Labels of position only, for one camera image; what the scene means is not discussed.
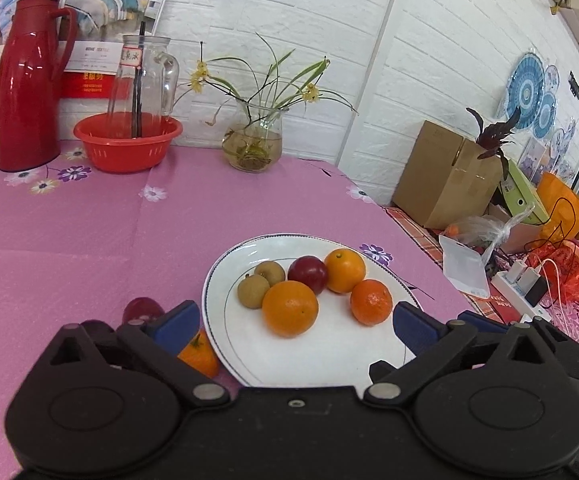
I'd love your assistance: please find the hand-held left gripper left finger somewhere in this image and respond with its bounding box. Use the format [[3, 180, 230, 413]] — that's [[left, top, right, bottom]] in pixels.
[[43, 300, 231, 408]]

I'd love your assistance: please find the red plastic bag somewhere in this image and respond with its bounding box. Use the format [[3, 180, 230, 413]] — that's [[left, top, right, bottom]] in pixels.
[[527, 242, 579, 306]]

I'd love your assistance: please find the green box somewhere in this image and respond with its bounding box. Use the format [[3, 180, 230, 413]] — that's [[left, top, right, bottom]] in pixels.
[[497, 157, 550, 226]]

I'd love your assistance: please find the orchid plant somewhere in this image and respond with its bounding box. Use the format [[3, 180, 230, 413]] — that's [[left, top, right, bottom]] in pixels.
[[172, 32, 360, 128]]

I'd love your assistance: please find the white plastic pouch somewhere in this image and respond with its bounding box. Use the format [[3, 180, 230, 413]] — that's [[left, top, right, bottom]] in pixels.
[[438, 234, 491, 302]]

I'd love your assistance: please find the brown kiwi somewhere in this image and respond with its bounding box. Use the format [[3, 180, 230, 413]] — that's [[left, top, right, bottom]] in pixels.
[[237, 275, 271, 309], [254, 261, 286, 286]]

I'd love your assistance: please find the medium blue round decoration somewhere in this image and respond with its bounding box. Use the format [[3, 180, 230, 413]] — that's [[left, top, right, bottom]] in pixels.
[[532, 91, 559, 140]]

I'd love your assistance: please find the white power strip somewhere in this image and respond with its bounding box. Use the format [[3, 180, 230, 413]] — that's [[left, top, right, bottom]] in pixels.
[[490, 270, 545, 322]]

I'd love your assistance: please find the red thermos jug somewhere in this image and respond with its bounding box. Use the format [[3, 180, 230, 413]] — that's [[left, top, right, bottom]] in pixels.
[[0, 0, 79, 173]]

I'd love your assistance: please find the pink box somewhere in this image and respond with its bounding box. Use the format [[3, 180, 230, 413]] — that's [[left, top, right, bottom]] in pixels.
[[487, 202, 545, 256]]

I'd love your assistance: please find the glass pitcher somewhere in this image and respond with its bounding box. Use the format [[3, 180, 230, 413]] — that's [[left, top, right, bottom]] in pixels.
[[106, 35, 180, 141]]

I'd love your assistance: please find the red plastic basket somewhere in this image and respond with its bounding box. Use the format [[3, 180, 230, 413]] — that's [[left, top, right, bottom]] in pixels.
[[73, 112, 184, 173]]

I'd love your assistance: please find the glass vase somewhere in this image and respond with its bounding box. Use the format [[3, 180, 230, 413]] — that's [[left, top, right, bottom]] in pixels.
[[222, 100, 285, 173]]

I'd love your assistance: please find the red plum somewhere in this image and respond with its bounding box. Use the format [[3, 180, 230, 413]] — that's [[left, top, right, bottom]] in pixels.
[[122, 297, 165, 326], [288, 256, 329, 295]]

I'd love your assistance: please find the pink floral tablecloth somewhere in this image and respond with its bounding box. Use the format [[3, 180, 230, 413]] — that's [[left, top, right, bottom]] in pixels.
[[0, 142, 475, 480]]

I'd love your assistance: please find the orange bag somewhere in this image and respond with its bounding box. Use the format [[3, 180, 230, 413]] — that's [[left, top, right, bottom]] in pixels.
[[537, 172, 579, 243]]

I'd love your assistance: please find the stemmed tangerine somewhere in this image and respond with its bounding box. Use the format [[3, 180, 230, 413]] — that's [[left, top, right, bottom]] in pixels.
[[176, 329, 221, 379]]

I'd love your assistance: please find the clear plastic bag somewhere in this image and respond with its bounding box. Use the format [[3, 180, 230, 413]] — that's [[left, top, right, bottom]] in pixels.
[[444, 210, 535, 266]]

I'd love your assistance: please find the cardboard box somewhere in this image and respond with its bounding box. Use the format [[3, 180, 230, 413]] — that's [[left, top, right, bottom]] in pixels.
[[393, 120, 503, 231]]

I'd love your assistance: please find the orange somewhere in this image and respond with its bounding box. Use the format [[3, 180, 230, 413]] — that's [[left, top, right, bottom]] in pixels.
[[262, 280, 319, 338], [324, 248, 367, 294]]

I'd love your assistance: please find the dark purple leaf plant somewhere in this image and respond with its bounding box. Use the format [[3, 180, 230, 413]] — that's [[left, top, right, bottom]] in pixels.
[[466, 105, 523, 181]]

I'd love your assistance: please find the large blue round decoration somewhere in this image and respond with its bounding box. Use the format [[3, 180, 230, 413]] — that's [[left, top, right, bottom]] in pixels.
[[502, 52, 545, 133]]

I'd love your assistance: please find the plaid cloth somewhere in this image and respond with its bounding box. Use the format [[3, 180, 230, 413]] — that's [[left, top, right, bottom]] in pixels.
[[384, 205, 535, 327]]

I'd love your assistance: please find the pink floral cloth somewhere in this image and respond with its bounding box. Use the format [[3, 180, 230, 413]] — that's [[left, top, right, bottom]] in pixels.
[[544, 302, 579, 343]]

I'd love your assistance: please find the black charger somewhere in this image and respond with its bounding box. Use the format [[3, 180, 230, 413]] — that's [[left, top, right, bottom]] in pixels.
[[524, 276, 549, 307]]

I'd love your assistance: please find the black chopstick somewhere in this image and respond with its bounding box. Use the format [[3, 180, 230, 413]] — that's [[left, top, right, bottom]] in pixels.
[[130, 21, 139, 138], [136, 21, 146, 138]]

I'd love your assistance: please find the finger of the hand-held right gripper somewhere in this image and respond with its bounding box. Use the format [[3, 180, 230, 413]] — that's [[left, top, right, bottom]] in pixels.
[[457, 310, 511, 336], [369, 359, 397, 382]]

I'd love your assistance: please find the white plate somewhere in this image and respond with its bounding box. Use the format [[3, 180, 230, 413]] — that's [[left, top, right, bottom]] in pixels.
[[202, 233, 424, 388]]

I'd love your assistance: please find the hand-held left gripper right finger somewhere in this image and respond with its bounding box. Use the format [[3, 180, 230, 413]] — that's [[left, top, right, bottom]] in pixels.
[[363, 301, 569, 408]]

